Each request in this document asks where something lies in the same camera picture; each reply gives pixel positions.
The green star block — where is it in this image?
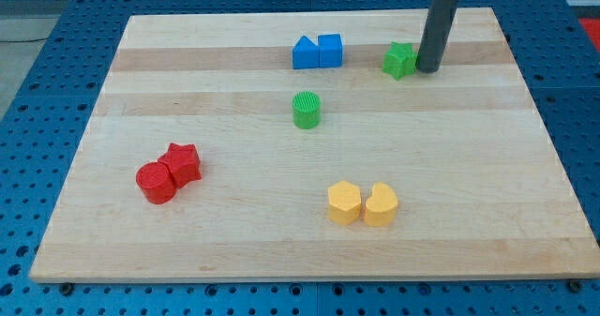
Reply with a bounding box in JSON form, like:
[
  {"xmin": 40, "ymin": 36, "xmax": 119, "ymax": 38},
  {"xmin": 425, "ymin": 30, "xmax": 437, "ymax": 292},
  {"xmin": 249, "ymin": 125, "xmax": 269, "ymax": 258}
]
[{"xmin": 382, "ymin": 42, "xmax": 417, "ymax": 80}]

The red star block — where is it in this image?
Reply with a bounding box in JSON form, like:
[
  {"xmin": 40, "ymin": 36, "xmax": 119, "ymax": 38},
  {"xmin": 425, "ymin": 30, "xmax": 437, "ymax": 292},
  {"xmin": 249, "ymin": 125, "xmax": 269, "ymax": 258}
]
[{"xmin": 157, "ymin": 143, "xmax": 203, "ymax": 188}]

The green cylinder block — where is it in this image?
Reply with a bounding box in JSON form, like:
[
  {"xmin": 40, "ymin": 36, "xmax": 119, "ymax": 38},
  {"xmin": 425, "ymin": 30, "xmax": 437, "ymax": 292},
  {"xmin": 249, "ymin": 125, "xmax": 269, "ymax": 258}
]
[{"xmin": 292, "ymin": 91, "xmax": 322, "ymax": 129}]

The yellow hexagon block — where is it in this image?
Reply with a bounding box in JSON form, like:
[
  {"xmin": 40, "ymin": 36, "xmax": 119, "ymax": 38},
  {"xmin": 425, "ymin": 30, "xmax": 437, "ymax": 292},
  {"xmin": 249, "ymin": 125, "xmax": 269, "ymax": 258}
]
[{"xmin": 327, "ymin": 181, "xmax": 362, "ymax": 225}]

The blue triangle block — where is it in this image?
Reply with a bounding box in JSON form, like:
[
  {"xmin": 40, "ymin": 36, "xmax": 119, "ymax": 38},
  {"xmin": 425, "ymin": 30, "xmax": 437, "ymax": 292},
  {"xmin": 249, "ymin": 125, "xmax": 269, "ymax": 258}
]
[{"xmin": 292, "ymin": 36, "xmax": 320, "ymax": 69}]

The yellow heart block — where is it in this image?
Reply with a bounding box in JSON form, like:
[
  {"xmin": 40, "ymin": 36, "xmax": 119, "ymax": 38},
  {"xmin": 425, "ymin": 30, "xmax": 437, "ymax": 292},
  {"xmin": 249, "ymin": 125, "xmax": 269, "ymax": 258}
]
[{"xmin": 363, "ymin": 182, "xmax": 398, "ymax": 227}]

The blue cube block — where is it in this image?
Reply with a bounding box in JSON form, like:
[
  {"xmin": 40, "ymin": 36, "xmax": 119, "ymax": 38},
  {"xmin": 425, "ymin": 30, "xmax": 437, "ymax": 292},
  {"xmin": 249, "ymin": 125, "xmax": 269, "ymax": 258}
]
[{"xmin": 318, "ymin": 34, "xmax": 343, "ymax": 68}]

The red cylinder block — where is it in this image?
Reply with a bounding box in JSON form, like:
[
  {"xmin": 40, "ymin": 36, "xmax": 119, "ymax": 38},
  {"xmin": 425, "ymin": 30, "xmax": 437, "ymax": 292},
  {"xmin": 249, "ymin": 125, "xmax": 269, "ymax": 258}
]
[{"xmin": 136, "ymin": 161, "xmax": 177, "ymax": 204}]

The wooden board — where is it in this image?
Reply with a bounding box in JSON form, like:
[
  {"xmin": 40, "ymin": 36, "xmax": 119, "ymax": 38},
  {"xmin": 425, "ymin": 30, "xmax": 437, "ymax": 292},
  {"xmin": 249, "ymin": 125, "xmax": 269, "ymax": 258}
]
[{"xmin": 30, "ymin": 8, "xmax": 599, "ymax": 283}]

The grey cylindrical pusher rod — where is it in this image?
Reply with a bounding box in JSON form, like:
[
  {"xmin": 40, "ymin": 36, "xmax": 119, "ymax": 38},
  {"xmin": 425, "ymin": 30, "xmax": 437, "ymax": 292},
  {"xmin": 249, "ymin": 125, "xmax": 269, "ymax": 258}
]
[{"xmin": 416, "ymin": 0, "xmax": 458, "ymax": 73}]

